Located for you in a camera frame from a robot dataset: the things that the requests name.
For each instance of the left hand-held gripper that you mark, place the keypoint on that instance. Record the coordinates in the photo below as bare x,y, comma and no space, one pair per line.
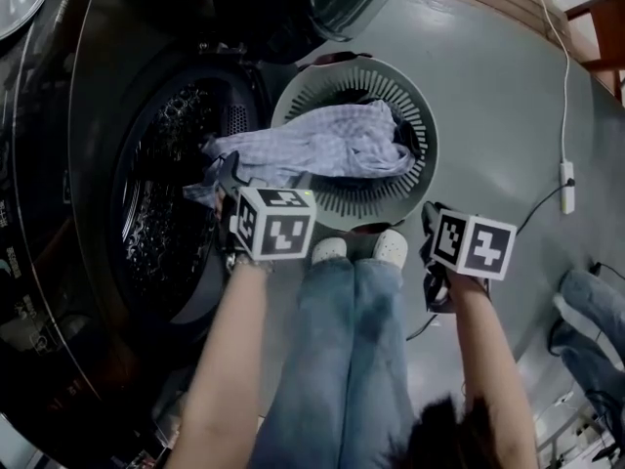
278,232

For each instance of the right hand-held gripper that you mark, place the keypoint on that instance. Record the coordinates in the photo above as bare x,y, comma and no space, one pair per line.
481,249

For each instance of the light checked garment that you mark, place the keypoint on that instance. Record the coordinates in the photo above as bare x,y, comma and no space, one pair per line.
322,144

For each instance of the grey laundry basket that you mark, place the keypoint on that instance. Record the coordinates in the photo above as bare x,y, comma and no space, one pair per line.
342,213

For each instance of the dark grey garment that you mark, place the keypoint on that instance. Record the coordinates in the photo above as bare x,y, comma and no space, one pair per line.
405,135

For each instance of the black washing machine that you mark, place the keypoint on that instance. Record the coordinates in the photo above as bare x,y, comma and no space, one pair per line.
97,164

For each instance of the person's right forearm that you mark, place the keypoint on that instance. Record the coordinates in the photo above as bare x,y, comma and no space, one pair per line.
488,369

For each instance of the person's left forearm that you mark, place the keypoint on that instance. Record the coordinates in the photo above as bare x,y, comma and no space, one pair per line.
224,359

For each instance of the round black washing machine door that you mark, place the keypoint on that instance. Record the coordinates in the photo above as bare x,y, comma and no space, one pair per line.
273,8

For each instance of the white perforated shoe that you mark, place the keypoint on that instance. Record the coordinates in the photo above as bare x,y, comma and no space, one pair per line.
390,247
329,251

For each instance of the white power strip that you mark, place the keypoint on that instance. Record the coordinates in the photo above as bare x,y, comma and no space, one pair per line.
567,188

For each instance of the person's legs in blue jeans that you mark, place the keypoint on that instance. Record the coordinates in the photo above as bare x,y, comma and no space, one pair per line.
342,359

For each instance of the brown table with white top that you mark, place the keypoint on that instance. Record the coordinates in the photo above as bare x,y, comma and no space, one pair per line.
600,37

